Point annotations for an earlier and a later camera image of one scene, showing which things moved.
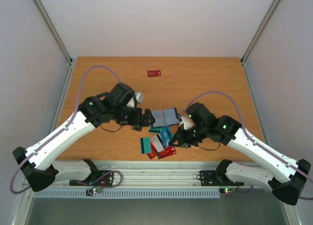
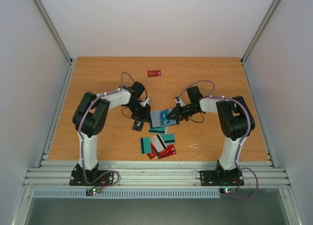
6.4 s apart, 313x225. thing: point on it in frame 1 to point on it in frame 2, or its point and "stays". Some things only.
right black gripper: (185, 136) to (179, 110)
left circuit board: (94, 190) stays
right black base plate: (209, 178) stays
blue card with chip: (166, 135) to (164, 120)
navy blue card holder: (165, 117) stays
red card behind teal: (153, 151) stays
